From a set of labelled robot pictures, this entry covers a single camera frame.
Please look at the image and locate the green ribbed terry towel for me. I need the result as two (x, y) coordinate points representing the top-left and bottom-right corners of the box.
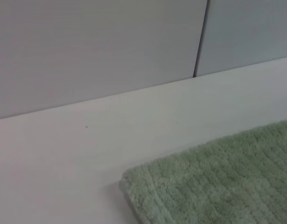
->
(119, 119), (287, 224)

